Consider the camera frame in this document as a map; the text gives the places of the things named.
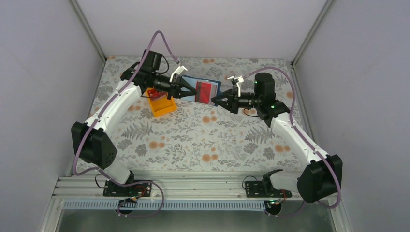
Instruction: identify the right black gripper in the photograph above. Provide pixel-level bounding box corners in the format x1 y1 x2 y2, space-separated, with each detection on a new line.
212 87 262 113

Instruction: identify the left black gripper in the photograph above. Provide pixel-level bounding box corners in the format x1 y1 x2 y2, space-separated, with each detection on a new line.
151 72 196 100

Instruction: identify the blue card holder wallet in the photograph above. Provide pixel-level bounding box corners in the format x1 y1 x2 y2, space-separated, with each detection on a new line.
181 75 222 106

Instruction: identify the red credit card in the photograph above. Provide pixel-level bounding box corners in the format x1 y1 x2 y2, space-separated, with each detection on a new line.
147 89 168 102

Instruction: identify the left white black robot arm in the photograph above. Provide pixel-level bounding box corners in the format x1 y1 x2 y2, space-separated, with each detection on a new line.
71 50 197 196

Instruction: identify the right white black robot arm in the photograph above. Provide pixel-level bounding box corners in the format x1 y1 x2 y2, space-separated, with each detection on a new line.
212 72 343 203

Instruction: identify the orange plastic bin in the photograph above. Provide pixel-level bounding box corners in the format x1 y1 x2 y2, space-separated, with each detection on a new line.
146 88 177 117

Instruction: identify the floral patterned table mat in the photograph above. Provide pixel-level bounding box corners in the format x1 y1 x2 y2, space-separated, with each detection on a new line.
91 56 303 172

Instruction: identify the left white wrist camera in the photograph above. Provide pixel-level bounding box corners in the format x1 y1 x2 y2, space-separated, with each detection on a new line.
169 65 188 83

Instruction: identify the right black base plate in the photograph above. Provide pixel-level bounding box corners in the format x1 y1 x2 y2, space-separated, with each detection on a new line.
242 180 293 198

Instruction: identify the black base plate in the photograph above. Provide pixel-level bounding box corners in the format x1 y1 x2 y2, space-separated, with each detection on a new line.
103 181 152 198
242 180 293 198

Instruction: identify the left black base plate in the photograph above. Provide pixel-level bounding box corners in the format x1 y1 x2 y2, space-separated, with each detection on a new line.
103 181 152 198

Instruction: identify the aluminium mounting rail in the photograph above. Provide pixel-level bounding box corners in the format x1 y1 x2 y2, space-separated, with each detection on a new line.
51 170 341 201

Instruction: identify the grey slotted cable duct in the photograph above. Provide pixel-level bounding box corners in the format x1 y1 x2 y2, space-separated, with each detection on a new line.
62 199 265 211

